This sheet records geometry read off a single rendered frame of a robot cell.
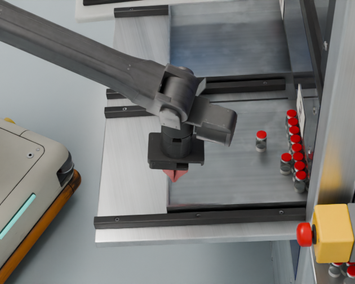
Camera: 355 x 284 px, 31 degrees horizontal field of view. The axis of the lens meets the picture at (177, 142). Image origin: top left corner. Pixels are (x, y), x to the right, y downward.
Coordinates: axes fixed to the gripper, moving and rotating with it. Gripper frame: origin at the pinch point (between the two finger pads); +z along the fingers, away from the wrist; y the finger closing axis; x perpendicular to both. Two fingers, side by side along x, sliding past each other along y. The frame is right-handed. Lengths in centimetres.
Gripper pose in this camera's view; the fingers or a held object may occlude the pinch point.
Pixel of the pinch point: (174, 177)
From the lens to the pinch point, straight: 123.2
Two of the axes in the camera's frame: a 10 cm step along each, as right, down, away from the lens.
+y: 10.0, 0.4, 0.3
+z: -0.4, 6.4, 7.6
